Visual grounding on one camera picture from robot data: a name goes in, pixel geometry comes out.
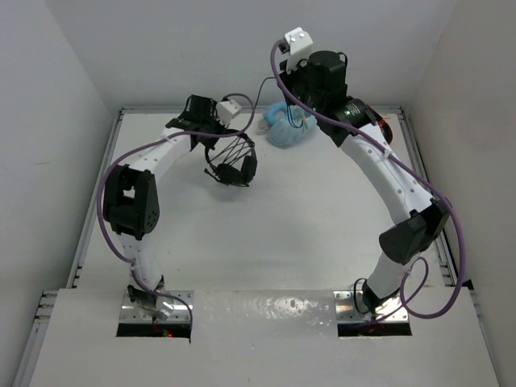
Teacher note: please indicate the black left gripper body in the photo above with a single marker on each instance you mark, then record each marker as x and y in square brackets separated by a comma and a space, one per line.
[212, 125]

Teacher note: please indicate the metal base plate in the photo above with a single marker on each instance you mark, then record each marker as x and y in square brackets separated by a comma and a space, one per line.
[350, 309]
[165, 311]

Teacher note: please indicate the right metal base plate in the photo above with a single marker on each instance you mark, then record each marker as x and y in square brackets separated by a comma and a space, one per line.
[350, 309]

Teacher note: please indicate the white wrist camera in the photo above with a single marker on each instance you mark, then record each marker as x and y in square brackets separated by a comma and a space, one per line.
[297, 45]
[227, 110]

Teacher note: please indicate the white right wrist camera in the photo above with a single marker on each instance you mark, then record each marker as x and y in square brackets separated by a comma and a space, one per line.
[297, 45]

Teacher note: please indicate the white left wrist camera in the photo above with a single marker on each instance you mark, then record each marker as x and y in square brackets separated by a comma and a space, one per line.
[227, 110]

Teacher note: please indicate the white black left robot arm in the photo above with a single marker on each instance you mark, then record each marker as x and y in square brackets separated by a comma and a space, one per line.
[128, 206]

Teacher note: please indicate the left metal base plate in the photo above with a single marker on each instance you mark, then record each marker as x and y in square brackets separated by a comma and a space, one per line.
[165, 311]

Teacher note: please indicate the light blue headphones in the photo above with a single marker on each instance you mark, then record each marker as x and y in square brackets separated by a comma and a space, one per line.
[286, 126]

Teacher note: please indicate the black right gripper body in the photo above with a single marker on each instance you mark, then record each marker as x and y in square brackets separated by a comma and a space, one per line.
[296, 83]

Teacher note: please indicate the red black headphones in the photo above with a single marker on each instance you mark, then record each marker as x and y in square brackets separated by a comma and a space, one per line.
[384, 126]

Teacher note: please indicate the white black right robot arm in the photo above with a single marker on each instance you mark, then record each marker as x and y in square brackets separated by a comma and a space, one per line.
[418, 217]

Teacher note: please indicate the black headset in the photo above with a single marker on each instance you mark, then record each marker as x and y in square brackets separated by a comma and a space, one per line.
[236, 164]

